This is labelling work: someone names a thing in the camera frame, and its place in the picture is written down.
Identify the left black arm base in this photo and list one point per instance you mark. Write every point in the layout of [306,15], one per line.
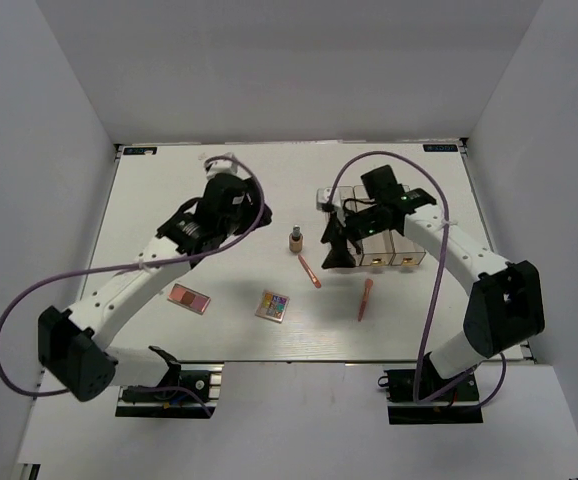
[168,390]

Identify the pink blush palette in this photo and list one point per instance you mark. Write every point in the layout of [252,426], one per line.
[189,299]

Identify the pink makeup brush left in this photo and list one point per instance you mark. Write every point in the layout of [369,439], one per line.
[312,276]

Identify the clear organizer middle compartment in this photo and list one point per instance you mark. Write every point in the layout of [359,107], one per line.
[378,249]

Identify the clear organizer compartment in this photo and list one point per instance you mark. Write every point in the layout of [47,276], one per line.
[347,193]
[378,249]

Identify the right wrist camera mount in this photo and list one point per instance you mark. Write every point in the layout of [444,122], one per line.
[328,200]

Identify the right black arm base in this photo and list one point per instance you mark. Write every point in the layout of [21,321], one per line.
[441,401]

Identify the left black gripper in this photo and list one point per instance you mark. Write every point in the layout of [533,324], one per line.
[253,210]

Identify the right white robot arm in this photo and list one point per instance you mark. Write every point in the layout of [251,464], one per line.
[505,306]

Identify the clear organizer left compartment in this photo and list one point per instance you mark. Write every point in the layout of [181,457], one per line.
[347,193]

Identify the colourful glitter eyeshadow palette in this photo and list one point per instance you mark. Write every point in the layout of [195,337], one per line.
[272,306]

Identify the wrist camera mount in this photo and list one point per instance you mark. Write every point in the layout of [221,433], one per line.
[225,164]
[328,200]

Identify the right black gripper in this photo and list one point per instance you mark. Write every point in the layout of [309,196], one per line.
[337,235]

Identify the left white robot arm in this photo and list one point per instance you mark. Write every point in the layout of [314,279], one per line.
[75,345]

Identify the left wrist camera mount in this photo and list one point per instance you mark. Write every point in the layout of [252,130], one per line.
[225,164]

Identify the foundation bottle with pump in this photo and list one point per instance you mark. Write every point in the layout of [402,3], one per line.
[296,240]

